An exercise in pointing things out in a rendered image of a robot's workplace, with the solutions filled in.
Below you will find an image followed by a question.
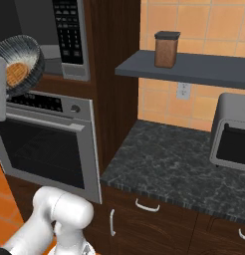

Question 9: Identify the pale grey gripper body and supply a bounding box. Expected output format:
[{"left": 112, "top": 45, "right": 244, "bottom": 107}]
[{"left": 0, "top": 55, "right": 8, "bottom": 123}]

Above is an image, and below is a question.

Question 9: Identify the golden round waffle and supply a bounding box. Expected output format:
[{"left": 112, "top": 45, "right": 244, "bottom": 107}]
[{"left": 5, "top": 62, "right": 31, "bottom": 89}]

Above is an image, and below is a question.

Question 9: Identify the dark ribbed bowl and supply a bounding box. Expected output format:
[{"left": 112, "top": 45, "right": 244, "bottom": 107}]
[{"left": 0, "top": 34, "right": 46, "bottom": 100}]

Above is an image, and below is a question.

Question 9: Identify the oven door with dark glass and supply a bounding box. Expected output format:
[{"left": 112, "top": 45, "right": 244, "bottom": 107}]
[{"left": 0, "top": 109, "right": 104, "bottom": 204}]

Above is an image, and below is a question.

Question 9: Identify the grey built-in microwave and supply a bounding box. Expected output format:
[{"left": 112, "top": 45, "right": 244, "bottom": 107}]
[{"left": 0, "top": 0, "right": 92, "bottom": 83}]

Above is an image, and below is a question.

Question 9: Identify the dark wood cupboard door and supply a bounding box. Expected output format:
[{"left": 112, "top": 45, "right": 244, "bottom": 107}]
[{"left": 103, "top": 204, "right": 197, "bottom": 255}]

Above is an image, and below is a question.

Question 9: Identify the grey built-in oven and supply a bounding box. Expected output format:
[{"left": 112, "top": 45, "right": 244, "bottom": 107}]
[{"left": 0, "top": 89, "right": 104, "bottom": 204}]

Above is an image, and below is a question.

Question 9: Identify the grey oven knob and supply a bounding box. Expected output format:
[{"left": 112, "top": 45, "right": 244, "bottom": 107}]
[{"left": 70, "top": 104, "right": 82, "bottom": 115}]

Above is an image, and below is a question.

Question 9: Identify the dark wood tall cupboard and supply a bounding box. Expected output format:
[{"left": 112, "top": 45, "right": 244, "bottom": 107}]
[{"left": 4, "top": 0, "right": 142, "bottom": 255}]

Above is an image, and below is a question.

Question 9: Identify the brown jar with black lid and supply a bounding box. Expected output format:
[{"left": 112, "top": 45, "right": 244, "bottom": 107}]
[{"left": 153, "top": 30, "right": 181, "bottom": 70}]

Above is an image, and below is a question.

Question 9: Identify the dark wood drawer front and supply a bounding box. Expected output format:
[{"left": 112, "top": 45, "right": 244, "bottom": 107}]
[
  {"left": 103, "top": 186, "right": 199, "bottom": 234},
  {"left": 195, "top": 212, "right": 245, "bottom": 255}
]

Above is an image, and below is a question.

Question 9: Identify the grey toaster oven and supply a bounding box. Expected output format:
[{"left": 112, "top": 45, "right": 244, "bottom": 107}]
[{"left": 208, "top": 92, "right": 245, "bottom": 172}]

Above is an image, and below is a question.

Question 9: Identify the grey oven door handle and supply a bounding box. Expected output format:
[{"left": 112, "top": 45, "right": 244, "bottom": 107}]
[{"left": 6, "top": 106, "right": 86, "bottom": 133}]

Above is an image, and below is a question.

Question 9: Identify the white curved door handle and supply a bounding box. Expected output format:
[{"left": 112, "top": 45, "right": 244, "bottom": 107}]
[{"left": 109, "top": 208, "right": 117, "bottom": 238}]

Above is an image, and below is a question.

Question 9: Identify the white curved drawer handle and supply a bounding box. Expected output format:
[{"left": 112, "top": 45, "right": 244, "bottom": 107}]
[
  {"left": 134, "top": 197, "right": 161, "bottom": 213},
  {"left": 237, "top": 227, "right": 245, "bottom": 243}
]

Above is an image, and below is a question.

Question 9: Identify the grey wall socket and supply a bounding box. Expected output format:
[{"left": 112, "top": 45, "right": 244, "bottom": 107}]
[{"left": 175, "top": 82, "right": 192, "bottom": 101}]

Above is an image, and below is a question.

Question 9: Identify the dark grey wall shelf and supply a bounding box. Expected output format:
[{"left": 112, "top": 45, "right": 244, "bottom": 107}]
[{"left": 115, "top": 49, "right": 245, "bottom": 91}]

